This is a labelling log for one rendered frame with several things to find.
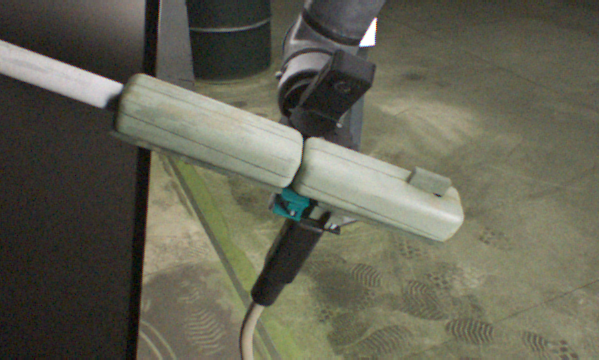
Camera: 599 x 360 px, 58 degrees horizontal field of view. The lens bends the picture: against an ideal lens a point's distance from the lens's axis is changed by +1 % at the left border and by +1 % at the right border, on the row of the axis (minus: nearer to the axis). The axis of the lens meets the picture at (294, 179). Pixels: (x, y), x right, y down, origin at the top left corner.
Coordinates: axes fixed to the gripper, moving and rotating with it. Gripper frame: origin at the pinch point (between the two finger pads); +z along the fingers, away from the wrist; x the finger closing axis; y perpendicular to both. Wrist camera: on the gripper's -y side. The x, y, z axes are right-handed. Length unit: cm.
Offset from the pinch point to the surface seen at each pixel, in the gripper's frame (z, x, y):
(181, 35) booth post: -168, 27, 81
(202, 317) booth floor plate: -50, -8, 93
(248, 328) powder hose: -0.5, -1.3, 21.7
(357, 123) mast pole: -111, -38, 55
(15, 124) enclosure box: -7.8, 28.8, 10.0
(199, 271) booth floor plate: -67, -5, 97
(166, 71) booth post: -162, 28, 96
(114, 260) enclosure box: -7.9, 15.7, 26.3
